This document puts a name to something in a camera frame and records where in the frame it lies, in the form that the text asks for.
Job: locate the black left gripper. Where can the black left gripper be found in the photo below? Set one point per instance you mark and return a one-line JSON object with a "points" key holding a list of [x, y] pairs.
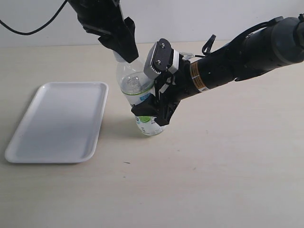
{"points": [[105, 18]]}

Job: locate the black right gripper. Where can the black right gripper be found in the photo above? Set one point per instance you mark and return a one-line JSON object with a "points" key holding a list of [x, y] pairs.
{"points": [[168, 93]]}

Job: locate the clear plastic drink bottle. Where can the clear plastic drink bottle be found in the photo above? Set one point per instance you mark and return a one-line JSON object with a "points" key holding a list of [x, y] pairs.
{"points": [[136, 87]]}

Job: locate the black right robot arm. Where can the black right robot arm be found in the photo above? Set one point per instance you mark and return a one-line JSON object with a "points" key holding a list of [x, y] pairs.
{"points": [[256, 51]]}

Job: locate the white rectangular tray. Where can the white rectangular tray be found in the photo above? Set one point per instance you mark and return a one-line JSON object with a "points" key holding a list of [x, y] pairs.
{"points": [[61, 124]]}

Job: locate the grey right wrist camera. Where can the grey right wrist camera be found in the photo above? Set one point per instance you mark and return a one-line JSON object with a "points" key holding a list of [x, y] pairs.
{"points": [[162, 58]]}

